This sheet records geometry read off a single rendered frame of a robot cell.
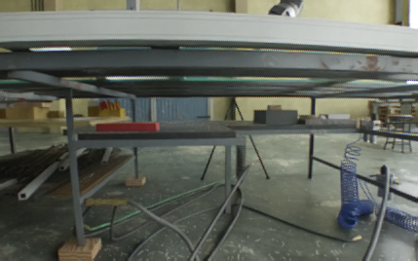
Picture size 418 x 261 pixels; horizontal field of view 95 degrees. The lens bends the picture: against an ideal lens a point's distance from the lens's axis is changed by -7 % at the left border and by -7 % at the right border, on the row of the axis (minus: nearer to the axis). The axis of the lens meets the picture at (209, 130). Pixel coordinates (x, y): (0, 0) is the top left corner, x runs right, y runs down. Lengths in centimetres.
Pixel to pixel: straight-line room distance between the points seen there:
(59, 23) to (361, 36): 80
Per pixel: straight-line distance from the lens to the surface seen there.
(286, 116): 150
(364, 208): 168
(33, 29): 68
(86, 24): 62
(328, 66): 70
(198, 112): 704
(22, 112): 191
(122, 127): 106
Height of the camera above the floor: 69
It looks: 6 degrees down
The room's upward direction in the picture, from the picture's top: straight up
